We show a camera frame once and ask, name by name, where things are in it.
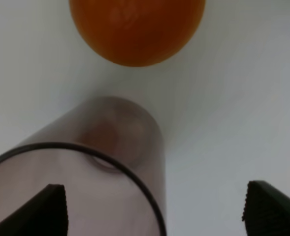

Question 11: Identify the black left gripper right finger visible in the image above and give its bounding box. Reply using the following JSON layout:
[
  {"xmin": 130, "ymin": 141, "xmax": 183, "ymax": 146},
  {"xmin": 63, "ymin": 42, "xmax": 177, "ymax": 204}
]
[{"xmin": 242, "ymin": 180, "xmax": 290, "ymax": 236}]

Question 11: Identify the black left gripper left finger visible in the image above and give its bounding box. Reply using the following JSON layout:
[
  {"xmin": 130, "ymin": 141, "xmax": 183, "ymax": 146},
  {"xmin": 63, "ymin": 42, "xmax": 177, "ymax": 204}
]
[{"xmin": 0, "ymin": 184, "xmax": 68, "ymax": 236}]

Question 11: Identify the translucent purple plastic cup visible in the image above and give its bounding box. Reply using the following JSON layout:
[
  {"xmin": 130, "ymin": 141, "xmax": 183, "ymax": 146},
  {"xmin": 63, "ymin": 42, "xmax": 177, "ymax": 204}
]
[{"xmin": 0, "ymin": 97, "xmax": 167, "ymax": 236}]

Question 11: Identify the red-yellow peach fruit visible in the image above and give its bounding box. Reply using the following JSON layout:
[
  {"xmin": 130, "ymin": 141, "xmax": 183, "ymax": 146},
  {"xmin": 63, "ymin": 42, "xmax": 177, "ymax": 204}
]
[{"xmin": 69, "ymin": 0, "xmax": 205, "ymax": 67}]

